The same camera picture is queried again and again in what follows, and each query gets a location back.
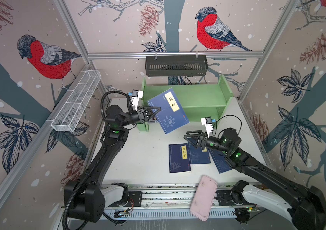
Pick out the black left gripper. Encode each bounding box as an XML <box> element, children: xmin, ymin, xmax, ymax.
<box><xmin>120</xmin><ymin>106</ymin><xmax>160</xmax><ymax>128</ymax></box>

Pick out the blue book yellow label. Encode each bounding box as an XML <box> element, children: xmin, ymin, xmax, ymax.
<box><xmin>147</xmin><ymin>88</ymin><xmax>189</xmax><ymax>134</ymax></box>

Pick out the dark blue bottom book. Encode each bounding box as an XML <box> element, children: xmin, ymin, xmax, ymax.
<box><xmin>168</xmin><ymin>144</ymin><xmax>191</xmax><ymax>173</ymax></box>

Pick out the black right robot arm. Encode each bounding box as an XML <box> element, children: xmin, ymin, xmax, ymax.
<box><xmin>184</xmin><ymin>128</ymin><xmax>326</xmax><ymax>230</ymax></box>

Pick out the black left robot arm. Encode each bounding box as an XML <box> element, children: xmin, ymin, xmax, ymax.
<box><xmin>62</xmin><ymin>90</ymin><xmax>161</xmax><ymax>230</ymax></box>

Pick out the green wooden shelf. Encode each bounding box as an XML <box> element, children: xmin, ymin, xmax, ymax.
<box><xmin>142</xmin><ymin>76</ymin><xmax>234</xmax><ymax>122</ymax></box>

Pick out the black hanging basket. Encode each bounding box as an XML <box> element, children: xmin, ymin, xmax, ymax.
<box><xmin>145</xmin><ymin>55</ymin><xmax>208</xmax><ymax>77</ymax></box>

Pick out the pink plastic tray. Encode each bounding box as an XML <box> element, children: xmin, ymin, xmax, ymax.
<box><xmin>190</xmin><ymin>175</ymin><xmax>218</xmax><ymax>221</ymax></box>

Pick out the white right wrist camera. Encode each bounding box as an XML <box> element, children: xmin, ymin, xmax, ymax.
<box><xmin>201</xmin><ymin>117</ymin><xmax>215</xmax><ymax>137</ymax></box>

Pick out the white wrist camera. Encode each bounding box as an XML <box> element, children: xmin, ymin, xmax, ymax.
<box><xmin>128</xmin><ymin>90</ymin><xmax>143</xmax><ymax>110</ymax></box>
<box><xmin>201</xmin><ymin>117</ymin><xmax>215</xmax><ymax>137</ymax></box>

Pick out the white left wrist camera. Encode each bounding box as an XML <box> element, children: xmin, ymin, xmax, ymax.
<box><xmin>128</xmin><ymin>90</ymin><xmax>143</xmax><ymax>110</ymax></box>

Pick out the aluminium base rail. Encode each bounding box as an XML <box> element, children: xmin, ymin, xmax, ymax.
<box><xmin>56</xmin><ymin>183</ymin><xmax>296</xmax><ymax>220</ymax></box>

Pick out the white wire mesh basket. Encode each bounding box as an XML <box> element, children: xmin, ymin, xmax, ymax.
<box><xmin>51</xmin><ymin>70</ymin><xmax>101</xmax><ymax>132</ymax></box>

